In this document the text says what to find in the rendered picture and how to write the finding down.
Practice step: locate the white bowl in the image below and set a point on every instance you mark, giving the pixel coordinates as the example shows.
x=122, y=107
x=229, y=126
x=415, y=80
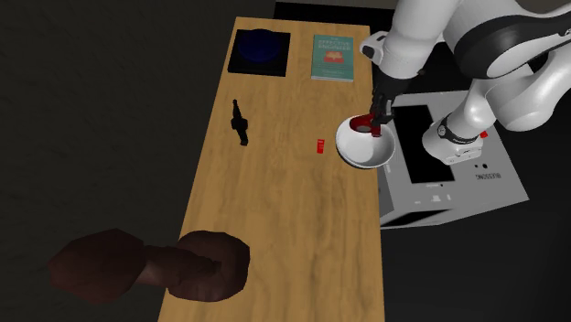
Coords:
x=368, y=149

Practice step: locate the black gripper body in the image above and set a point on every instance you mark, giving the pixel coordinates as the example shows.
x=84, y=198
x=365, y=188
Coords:
x=387, y=91

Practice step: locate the black square tray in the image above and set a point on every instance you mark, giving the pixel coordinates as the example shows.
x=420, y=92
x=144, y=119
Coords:
x=258, y=67

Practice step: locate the grey robot stand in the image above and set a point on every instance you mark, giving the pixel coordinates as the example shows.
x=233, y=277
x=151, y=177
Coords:
x=473, y=187

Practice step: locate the wooden table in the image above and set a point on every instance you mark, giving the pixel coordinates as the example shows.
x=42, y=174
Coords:
x=276, y=214

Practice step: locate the dark brown chair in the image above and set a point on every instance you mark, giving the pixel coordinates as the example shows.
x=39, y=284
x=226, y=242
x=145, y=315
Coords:
x=147, y=265

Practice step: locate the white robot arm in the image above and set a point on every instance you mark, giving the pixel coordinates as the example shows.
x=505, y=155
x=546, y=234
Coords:
x=490, y=49

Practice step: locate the teal book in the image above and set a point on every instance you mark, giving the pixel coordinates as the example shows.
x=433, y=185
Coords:
x=332, y=58

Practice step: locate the dark blue bowl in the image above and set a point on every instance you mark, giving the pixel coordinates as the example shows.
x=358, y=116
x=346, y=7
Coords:
x=259, y=47

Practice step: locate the black elongated tool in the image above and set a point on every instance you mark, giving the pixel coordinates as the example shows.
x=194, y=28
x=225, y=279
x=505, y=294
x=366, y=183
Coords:
x=240, y=124

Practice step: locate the small red box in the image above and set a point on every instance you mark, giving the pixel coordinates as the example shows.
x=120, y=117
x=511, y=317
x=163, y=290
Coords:
x=320, y=146

